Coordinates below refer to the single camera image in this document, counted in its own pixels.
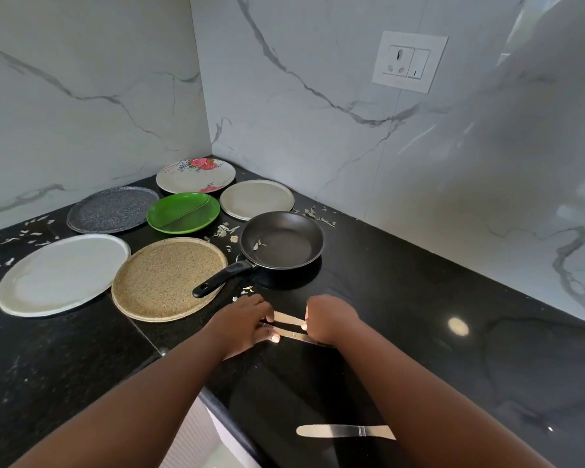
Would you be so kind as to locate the white socket with switch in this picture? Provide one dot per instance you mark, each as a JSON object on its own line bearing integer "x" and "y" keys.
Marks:
{"x": 409, "y": 60}

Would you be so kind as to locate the person's right forearm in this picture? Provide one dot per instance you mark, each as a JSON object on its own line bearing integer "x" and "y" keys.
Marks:
{"x": 429, "y": 399}

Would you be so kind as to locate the white pink flower plate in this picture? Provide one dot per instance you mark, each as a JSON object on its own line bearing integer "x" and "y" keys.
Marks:
{"x": 185, "y": 180}

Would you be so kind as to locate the person's right hand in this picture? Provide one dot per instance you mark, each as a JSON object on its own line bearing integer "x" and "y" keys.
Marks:
{"x": 331, "y": 319}

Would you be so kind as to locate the green plate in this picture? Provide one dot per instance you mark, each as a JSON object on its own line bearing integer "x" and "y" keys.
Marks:
{"x": 183, "y": 213}

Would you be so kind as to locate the plain beige small plate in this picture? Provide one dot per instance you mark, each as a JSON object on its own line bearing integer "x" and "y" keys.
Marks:
{"x": 256, "y": 199}

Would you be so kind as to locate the large white plate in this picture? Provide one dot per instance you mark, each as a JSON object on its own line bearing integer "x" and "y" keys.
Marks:
{"x": 61, "y": 275}

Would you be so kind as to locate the pink base cabinet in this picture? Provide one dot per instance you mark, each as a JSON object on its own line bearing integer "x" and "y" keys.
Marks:
{"x": 195, "y": 438}

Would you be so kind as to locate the black countertop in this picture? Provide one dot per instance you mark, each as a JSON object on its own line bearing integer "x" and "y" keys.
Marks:
{"x": 419, "y": 297}

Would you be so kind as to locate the person's left forearm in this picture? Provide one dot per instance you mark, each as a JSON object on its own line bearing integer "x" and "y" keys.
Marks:
{"x": 127, "y": 414}

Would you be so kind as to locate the beige speckled round plate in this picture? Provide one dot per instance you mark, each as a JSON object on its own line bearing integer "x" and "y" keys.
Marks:
{"x": 168, "y": 280}

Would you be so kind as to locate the person's left hand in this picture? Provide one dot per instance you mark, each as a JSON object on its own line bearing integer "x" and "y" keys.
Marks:
{"x": 241, "y": 326}

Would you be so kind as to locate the black frying pan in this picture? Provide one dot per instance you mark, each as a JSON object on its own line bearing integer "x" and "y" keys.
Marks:
{"x": 283, "y": 238}

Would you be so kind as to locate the grey speckled steel plate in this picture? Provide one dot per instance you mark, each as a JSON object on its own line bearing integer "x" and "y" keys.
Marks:
{"x": 112, "y": 209}

